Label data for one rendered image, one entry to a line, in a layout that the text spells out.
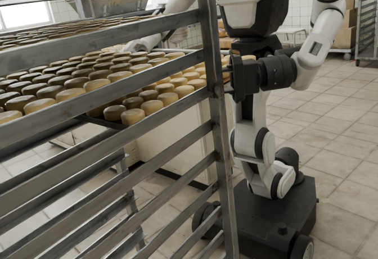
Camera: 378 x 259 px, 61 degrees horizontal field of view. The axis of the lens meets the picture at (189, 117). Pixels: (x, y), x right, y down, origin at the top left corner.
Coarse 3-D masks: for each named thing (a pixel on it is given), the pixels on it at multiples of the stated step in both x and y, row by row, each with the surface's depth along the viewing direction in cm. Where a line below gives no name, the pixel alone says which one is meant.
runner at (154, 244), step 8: (216, 184) 88; (208, 192) 86; (200, 200) 83; (192, 208) 81; (184, 216) 78; (168, 224) 78; (176, 224) 76; (160, 232) 72; (168, 232) 74; (152, 240) 70; (160, 240) 72; (144, 248) 68; (152, 248) 70; (136, 256) 66; (144, 256) 68
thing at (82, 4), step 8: (80, 0) 95; (88, 0) 97; (80, 8) 97; (88, 8) 98; (80, 16) 98; (88, 16) 98; (120, 168) 116; (128, 208) 124; (136, 208) 125; (144, 240) 132; (136, 248) 132
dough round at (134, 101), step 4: (124, 100) 77; (128, 100) 76; (132, 100) 76; (136, 100) 75; (140, 100) 75; (124, 104) 74; (128, 104) 74; (132, 104) 74; (136, 104) 74; (140, 104) 75; (128, 108) 74; (132, 108) 74; (140, 108) 75
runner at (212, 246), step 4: (220, 232) 99; (216, 236) 97; (220, 236) 94; (212, 240) 96; (216, 240) 92; (220, 240) 95; (208, 244) 95; (212, 244) 91; (216, 244) 93; (208, 248) 90; (212, 248) 91; (216, 248) 93; (204, 252) 89; (208, 252) 90; (212, 252) 91; (200, 256) 91; (204, 256) 88; (208, 256) 90
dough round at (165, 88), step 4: (160, 84) 86; (164, 84) 85; (168, 84) 85; (172, 84) 84; (156, 88) 83; (160, 88) 82; (164, 88) 82; (168, 88) 82; (172, 88) 83; (160, 92) 82; (164, 92) 82; (168, 92) 82; (172, 92) 83
